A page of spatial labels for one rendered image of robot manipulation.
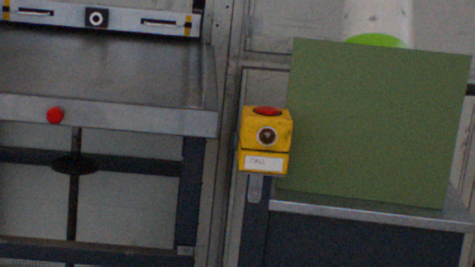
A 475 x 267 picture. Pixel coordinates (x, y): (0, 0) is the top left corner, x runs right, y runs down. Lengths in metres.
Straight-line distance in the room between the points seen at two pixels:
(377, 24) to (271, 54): 0.74
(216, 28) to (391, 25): 0.77
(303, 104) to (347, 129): 0.09
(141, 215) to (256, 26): 0.62
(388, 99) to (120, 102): 0.50
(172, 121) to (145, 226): 0.84
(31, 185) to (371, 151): 1.19
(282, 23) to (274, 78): 0.15
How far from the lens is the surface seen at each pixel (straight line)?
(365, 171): 1.58
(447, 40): 2.42
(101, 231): 2.52
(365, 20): 1.67
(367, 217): 1.55
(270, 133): 1.46
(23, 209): 2.53
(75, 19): 2.36
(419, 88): 1.55
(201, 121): 1.70
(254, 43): 2.34
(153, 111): 1.69
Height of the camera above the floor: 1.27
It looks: 17 degrees down
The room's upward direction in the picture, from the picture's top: 5 degrees clockwise
